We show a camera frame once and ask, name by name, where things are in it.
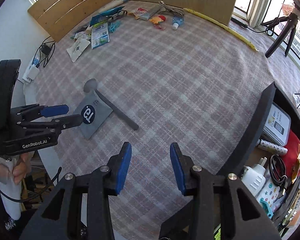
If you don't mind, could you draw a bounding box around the white paper packet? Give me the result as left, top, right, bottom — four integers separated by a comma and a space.
66, 38, 90, 62

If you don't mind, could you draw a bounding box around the person's left hand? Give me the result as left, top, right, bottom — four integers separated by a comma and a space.
12, 152, 33, 184

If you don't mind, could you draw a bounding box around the black power adapter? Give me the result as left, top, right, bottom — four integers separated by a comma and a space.
231, 17, 248, 29

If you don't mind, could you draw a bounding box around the teal claw clip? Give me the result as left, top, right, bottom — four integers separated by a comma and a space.
259, 197, 275, 218
107, 21, 122, 33

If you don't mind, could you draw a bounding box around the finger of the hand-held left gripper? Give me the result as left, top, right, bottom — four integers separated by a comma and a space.
16, 114, 83, 137
10, 104, 69, 124

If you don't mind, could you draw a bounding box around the red fabric pouch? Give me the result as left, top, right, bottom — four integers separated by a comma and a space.
280, 130, 300, 170

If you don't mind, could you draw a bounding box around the dark blue packet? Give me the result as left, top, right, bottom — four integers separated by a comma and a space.
90, 7, 124, 27

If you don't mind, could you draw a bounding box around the pink snack packet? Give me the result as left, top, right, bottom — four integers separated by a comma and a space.
129, 8, 150, 20

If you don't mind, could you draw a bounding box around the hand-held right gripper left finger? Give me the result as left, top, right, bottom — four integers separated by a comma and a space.
19, 142, 132, 240

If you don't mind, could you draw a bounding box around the small blue bottle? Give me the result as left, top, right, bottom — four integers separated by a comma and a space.
172, 16, 185, 30

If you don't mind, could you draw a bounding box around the orange tissue pack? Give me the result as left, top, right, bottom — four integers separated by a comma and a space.
286, 187, 300, 228

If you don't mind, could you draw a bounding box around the slatted wooden panel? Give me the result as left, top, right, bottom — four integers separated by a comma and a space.
27, 0, 115, 43

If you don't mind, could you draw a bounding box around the plaid cloth-covered desktop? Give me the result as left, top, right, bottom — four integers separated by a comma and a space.
24, 0, 300, 240

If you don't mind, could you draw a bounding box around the white power strip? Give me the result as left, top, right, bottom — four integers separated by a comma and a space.
22, 57, 40, 83

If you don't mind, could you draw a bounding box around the white black-dotted roll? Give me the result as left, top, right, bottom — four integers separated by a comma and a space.
258, 138, 288, 155

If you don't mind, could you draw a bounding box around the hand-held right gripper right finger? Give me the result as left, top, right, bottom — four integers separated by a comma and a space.
159, 142, 282, 240

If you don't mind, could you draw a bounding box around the white window frame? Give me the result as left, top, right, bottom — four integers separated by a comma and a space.
234, 0, 280, 28

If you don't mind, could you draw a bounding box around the blue white card packet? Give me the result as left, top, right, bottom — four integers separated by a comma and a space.
91, 22, 110, 49

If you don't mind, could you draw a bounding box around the white tin box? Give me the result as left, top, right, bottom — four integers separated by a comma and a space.
262, 102, 292, 147

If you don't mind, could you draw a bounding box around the red yellow snack packet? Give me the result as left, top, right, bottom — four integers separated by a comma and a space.
291, 144, 300, 183

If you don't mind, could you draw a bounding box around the long yellow stick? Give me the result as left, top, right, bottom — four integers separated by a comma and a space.
184, 8, 260, 52

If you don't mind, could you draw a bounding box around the metal carabiner keyring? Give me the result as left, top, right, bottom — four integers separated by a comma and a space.
159, 1, 185, 17

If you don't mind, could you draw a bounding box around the red yellow toy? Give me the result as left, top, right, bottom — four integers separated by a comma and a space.
150, 15, 166, 25

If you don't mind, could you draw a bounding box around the black coiled cable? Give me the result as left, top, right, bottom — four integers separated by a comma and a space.
269, 154, 294, 200

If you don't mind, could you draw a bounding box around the white strip with coloured stickers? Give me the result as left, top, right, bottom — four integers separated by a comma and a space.
256, 177, 283, 212

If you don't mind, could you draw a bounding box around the black tripod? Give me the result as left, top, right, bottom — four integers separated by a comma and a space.
261, 5, 300, 58

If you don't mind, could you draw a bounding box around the cream tube with blue cap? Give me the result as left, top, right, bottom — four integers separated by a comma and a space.
97, 0, 129, 14

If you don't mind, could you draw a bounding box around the white charger plug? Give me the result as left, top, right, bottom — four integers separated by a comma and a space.
241, 157, 268, 197

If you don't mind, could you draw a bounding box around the blue-grey card with black logo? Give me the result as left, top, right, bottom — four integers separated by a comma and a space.
72, 91, 113, 140

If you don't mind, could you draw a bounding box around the black storage tray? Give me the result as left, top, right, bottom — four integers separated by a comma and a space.
216, 82, 300, 240

